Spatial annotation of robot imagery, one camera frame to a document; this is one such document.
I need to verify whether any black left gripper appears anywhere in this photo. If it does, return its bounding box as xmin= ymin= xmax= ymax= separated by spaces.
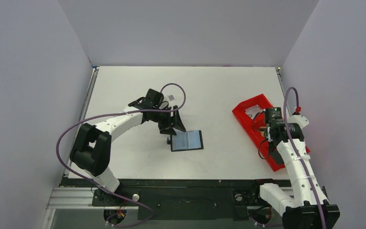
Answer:
xmin=152 ymin=106 xmax=185 ymax=136

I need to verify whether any black leather card holder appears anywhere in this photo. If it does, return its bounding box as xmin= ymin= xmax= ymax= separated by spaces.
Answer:
xmin=166 ymin=130 xmax=204 ymax=152

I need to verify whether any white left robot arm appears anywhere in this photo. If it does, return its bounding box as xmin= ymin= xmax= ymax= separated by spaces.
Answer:
xmin=70 ymin=89 xmax=186 ymax=205

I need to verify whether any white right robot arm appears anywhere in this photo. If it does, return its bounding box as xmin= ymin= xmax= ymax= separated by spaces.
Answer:
xmin=250 ymin=107 xmax=340 ymax=229

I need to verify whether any silver card in bin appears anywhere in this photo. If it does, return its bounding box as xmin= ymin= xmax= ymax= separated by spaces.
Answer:
xmin=245 ymin=104 xmax=263 ymax=119

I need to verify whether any red plastic bin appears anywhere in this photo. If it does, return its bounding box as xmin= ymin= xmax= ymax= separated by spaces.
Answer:
xmin=232 ymin=94 xmax=313 ymax=177

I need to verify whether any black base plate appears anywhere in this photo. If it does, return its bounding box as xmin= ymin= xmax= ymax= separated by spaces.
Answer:
xmin=60 ymin=178 xmax=293 ymax=221

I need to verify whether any aluminium frame rail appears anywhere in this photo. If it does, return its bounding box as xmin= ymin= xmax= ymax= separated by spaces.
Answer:
xmin=46 ymin=187 xmax=256 ymax=210

